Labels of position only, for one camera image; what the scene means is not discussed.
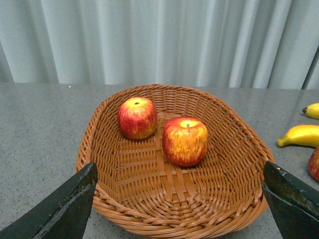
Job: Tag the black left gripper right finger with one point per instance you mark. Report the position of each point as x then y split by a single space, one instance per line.
293 203

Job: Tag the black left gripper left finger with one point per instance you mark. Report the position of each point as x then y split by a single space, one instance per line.
61 215

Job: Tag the red apple with stem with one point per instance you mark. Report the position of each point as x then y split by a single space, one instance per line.
313 164

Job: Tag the yellow banana near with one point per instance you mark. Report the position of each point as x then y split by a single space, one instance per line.
304 135

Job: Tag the yellow banana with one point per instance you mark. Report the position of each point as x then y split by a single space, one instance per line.
304 135
312 111

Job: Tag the yellow banana far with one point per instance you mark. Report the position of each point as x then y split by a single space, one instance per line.
312 111

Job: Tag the brown wicker basket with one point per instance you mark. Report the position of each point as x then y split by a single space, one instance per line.
142 191

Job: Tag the red apple back left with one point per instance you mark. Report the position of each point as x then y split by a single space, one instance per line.
137 118

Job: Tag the red yellow apple centre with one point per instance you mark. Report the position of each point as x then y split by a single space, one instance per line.
185 141

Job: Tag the white pleated curtain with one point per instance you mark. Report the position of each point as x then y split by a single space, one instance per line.
205 43

